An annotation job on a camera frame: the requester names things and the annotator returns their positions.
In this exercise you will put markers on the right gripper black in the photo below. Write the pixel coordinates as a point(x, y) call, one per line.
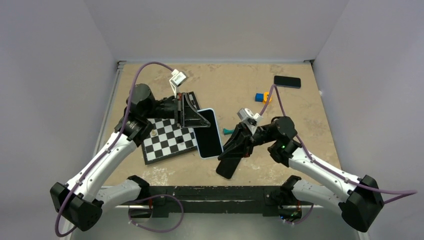
point(241, 143)

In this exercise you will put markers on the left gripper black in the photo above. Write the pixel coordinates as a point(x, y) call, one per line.
point(189, 116)

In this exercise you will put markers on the black phone case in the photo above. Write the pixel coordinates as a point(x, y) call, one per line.
point(227, 167)

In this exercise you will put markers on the light blue cased phone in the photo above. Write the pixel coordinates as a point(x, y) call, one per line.
point(208, 139)

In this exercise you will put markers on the blue smartphone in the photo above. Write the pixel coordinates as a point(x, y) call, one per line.
point(287, 81)

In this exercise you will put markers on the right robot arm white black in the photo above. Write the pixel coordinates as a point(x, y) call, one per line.
point(357, 199)

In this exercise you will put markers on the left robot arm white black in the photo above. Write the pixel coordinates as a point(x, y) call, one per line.
point(81, 200)

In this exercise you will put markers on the teal arch block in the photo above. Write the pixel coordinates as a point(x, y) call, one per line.
point(226, 131)

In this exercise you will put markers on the black chess piece centre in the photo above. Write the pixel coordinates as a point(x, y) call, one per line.
point(179, 139)

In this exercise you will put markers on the black white chessboard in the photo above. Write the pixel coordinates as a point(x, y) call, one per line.
point(164, 146)

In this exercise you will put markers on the blue cube block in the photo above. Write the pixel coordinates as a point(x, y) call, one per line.
point(259, 97)

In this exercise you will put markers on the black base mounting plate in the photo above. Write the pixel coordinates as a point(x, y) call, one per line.
point(268, 201)

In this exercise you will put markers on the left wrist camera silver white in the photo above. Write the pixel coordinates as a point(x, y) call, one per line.
point(177, 79)

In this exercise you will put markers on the orange ring block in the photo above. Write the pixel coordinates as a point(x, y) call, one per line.
point(267, 97)

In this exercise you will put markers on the aluminium frame rail left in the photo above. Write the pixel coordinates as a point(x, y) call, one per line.
point(109, 105)

